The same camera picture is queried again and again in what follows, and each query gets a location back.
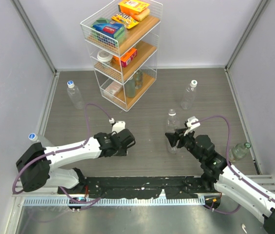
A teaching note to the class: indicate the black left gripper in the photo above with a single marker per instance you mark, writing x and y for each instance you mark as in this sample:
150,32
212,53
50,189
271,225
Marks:
123,152

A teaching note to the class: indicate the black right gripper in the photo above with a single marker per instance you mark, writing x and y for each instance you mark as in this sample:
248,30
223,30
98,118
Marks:
174,137

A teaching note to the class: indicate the clear plastic bottle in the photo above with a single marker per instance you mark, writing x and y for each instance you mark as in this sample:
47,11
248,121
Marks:
76,97
188,97
173,123

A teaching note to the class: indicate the blue and white bottle cap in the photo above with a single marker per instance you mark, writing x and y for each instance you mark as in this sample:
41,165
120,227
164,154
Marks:
70,84

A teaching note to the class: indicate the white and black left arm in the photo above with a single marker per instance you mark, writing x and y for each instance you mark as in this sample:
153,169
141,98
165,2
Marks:
42,166

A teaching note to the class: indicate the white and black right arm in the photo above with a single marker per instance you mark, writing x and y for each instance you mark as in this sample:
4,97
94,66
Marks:
226,178

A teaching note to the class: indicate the green glass bottle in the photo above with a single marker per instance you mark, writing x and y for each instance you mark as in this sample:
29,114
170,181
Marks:
239,151

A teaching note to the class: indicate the clear bottle with blue cap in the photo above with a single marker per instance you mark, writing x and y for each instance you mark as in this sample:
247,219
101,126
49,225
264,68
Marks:
36,138

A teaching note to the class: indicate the white box, bottom shelf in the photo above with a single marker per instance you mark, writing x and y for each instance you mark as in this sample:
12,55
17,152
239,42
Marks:
112,89

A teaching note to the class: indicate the glass jar, bottom shelf front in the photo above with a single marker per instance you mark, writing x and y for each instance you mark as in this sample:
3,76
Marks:
130,90

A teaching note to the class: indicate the glass jar, shelf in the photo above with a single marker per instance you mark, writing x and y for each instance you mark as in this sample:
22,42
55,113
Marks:
130,90
138,77

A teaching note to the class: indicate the glass jar, bottom shelf back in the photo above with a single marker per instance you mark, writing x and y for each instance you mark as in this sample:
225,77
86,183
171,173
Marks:
138,77

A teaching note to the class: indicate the orange box, middle shelf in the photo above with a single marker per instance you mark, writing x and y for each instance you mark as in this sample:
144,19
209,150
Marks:
125,60

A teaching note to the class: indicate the white lidded paper cup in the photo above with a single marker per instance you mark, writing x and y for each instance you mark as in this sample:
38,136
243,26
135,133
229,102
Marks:
104,57

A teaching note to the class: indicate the green and blue box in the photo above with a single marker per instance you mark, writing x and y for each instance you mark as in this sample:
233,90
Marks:
108,31

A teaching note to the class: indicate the yellow candy bag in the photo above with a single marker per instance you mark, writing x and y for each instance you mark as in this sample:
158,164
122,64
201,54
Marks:
128,21

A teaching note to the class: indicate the yellow sponge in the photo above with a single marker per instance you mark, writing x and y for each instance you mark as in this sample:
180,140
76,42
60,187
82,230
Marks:
141,16

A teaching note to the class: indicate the orange snack box, top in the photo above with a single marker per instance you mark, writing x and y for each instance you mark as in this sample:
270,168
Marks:
132,6

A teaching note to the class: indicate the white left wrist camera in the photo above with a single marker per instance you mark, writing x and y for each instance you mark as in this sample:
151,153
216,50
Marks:
117,126

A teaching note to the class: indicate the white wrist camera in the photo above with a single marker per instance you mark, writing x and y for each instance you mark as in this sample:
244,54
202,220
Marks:
191,124
117,126

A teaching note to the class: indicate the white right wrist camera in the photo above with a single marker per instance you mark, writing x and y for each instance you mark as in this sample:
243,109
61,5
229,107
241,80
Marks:
191,124

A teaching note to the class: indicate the white wire shelf rack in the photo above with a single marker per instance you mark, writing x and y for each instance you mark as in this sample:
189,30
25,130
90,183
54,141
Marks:
144,37

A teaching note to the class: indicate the white slotted cable duct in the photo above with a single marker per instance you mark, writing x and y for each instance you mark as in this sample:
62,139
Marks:
160,201

